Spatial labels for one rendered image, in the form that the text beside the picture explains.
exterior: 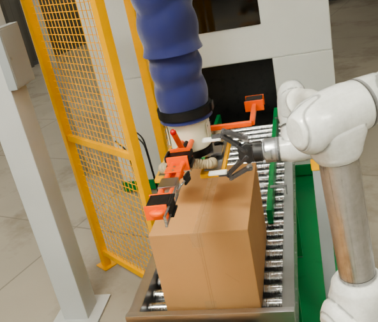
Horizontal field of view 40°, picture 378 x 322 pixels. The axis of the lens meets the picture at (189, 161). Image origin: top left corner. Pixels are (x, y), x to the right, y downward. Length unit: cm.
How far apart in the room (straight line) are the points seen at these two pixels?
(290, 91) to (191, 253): 74
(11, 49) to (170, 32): 102
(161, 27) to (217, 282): 102
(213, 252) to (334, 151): 93
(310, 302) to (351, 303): 158
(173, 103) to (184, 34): 27
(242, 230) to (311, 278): 133
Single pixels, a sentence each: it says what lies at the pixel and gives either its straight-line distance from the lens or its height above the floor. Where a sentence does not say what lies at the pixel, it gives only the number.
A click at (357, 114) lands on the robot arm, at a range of 127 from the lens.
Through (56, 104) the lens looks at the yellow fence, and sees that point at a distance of 328.
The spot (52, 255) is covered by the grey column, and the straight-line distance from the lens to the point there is 312.
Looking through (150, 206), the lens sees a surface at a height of 127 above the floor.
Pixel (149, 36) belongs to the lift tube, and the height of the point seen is 169.
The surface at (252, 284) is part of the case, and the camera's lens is 214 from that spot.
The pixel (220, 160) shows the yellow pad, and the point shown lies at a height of 114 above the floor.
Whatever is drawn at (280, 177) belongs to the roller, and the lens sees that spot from 325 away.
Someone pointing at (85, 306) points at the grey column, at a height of 10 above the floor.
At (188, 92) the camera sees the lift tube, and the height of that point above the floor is 145.
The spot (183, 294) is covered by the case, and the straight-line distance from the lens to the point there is 222.
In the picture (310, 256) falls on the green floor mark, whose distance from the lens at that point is 345.
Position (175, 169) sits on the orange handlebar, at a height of 126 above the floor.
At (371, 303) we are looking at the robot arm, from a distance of 153.
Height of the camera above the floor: 199
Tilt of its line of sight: 23 degrees down
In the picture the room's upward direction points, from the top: 12 degrees counter-clockwise
